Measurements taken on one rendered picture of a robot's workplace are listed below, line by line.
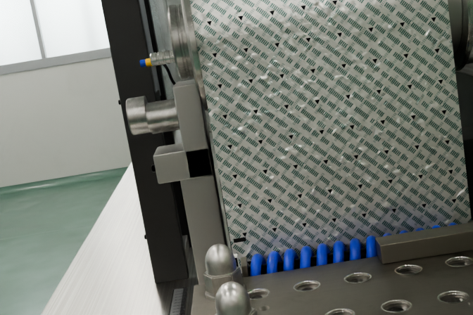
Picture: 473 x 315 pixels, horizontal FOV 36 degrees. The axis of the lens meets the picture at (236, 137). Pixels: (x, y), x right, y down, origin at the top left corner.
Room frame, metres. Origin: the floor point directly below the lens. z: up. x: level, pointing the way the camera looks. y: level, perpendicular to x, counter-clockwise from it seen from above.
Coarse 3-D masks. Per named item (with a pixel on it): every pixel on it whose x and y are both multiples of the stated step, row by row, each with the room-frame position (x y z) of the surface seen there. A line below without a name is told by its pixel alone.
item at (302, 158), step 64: (384, 64) 0.69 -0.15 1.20; (448, 64) 0.68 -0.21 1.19; (256, 128) 0.69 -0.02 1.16; (320, 128) 0.69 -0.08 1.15; (384, 128) 0.69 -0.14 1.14; (448, 128) 0.68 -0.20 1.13; (256, 192) 0.69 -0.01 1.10; (320, 192) 0.69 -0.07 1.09; (384, 192) 0.69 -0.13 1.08; (448, 192) 0.68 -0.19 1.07
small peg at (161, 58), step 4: (160, 52) 0.76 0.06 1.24; (164, 52) 0.76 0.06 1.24; (168, 52) 0.76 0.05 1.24; (172, 52) 0.76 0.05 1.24; (152, 56) 0.76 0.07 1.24; (156, 56) 0.76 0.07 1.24; (160, 56) 0.76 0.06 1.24; (164, 56) 0.76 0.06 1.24; (168, 56) 0.76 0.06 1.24; (172, 56) 0.76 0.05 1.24; (152, 60) 0.76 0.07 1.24; (156, 60) 0.76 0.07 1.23; (160, 60) 0.76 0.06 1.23; (164, 60) 0.76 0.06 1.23; (168, 60) 0.76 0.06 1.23; (172, 60) 0.76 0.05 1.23; (152, 64) 0.76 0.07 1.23; (156, 64) 0.76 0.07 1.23; (160, 64) 0.76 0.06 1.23; (164, 64) 0.76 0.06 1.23
